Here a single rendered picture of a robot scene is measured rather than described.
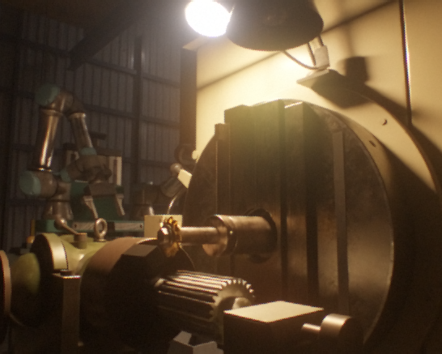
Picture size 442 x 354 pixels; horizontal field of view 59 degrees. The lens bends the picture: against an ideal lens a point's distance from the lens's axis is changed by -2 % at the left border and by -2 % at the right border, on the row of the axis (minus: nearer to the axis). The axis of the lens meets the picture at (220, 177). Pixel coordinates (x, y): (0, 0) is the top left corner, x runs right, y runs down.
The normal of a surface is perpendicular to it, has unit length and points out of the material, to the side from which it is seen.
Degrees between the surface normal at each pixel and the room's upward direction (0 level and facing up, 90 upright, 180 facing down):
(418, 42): 90
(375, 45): 90
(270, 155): 90
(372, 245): 90
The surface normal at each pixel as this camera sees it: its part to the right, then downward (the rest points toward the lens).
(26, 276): -0.04, -0.55
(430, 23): -0.76, -0.08
